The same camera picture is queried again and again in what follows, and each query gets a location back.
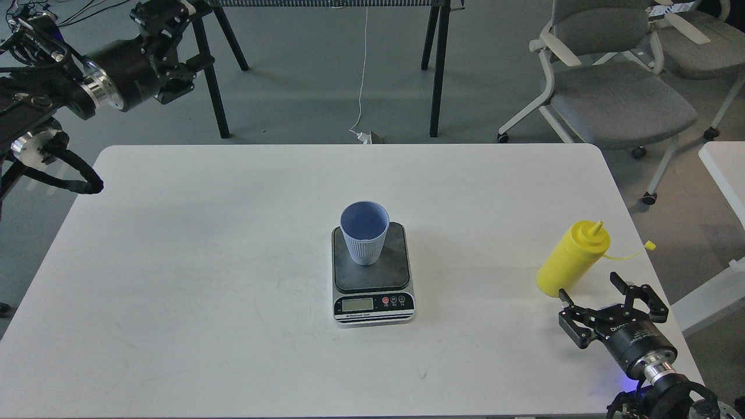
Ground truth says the black legged background table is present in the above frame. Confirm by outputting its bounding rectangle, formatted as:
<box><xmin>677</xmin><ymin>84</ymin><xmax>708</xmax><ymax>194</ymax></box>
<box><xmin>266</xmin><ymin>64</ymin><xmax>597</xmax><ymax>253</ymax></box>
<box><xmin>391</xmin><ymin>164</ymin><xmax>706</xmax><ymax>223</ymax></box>
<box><xmin>157</xmin><ymin>0</ymin><xmax>466</xmax><ymax>140</ymax></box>

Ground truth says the white power adapter on floor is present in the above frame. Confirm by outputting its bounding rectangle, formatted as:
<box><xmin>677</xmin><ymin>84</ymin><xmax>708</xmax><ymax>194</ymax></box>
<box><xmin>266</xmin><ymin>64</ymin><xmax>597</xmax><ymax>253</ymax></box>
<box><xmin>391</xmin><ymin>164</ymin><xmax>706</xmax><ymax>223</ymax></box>
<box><xmin>356</xmin><ymin>131</ymin><xmax>384</xmax><ymax>145</ymax></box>

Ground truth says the grey office chair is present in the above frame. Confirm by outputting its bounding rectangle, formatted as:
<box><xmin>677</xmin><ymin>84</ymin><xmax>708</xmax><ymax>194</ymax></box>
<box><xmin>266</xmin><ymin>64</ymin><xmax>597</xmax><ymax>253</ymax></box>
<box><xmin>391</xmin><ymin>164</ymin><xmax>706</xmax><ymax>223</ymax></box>
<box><xmin>648</xmin><ymin>1</ymin><xmax>744</xmax><ymax>140</ymax></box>
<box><xmin>498</xmin><ymin>1</ymin><xmax>697</xmax><ymax>206</ymax></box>

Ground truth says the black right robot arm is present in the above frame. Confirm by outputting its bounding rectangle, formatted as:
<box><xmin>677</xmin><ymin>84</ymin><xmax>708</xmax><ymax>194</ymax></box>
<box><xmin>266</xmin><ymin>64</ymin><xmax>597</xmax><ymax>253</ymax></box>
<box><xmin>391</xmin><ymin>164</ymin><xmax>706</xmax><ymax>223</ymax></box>
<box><xmin>559</xmin><ymin>272</ymin><xmax>743</xmax><ymax>418</ymax></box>

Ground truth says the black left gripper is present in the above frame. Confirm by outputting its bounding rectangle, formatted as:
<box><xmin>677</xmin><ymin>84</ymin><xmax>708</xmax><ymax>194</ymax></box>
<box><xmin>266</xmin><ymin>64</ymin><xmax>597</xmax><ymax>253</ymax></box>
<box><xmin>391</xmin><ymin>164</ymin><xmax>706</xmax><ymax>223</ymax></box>
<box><xmin>83</xmin><ymin>1</ymin><xmax>215</xmax><ymax>112</ymax></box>

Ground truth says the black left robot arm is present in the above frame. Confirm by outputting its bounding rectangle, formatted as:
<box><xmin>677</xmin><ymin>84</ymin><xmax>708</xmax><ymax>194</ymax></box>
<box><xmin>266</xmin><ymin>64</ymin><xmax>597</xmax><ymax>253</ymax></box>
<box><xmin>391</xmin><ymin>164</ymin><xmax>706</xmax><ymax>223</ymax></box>
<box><xmin>1</xmin><ymin>1</ymin><xmax>214</xmax><ymax>197</ymax></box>

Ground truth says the digital kitchen scale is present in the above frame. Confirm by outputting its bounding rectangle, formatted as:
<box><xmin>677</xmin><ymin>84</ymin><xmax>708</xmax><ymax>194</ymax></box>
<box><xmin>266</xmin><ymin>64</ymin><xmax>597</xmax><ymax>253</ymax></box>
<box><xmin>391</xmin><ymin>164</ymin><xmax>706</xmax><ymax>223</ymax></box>
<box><xmin>332</xmin><ymin>222</ymin><xmax>417</xmax><ymax>327</ymax></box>

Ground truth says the yellow squeeze bottle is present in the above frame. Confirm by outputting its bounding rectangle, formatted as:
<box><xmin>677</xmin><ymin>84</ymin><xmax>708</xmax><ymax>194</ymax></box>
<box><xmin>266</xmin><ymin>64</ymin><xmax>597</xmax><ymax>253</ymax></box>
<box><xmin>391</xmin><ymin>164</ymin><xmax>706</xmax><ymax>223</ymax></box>
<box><xmin>535</xmin><ymin>220</ymin><xmax>657</xmax><ymax>297</ymax></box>

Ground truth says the white hanging cable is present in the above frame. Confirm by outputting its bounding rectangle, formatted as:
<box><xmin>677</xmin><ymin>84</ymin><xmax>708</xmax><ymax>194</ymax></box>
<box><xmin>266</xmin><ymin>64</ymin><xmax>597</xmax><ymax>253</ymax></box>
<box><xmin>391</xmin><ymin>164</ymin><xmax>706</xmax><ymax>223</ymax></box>
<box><xmin>350</xmin><ymin>6</ymin><xmax>370</xmax><ymax>134</ymax></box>

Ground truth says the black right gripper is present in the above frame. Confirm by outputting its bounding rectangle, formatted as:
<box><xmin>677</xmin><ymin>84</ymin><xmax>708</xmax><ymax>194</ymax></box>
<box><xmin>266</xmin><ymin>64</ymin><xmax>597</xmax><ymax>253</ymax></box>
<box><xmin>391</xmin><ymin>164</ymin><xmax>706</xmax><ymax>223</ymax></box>
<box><xmin>558</xmin><ymin>272</ymin><xmax>678</xmax><ymax>379</ymax></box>

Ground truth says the black cable bundle on floor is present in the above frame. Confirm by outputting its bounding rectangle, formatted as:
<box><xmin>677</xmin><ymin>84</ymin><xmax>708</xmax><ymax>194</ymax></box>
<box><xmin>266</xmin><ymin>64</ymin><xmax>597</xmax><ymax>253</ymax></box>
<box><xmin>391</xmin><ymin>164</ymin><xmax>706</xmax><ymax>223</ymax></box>
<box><xmin>0</xmin><ymin>0</ymin><xmax>132</xmax><ymax>35</ymax></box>

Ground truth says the blue ribbed plastic cup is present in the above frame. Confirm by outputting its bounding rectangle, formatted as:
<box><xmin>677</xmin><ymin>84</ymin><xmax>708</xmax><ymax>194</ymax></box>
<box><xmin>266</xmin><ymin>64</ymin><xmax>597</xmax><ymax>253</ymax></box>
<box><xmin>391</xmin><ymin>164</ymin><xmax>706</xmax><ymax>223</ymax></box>
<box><xmin>340</xmin><ymin>201</ymin><xmax>389</xmax><ymax>265</ymax></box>

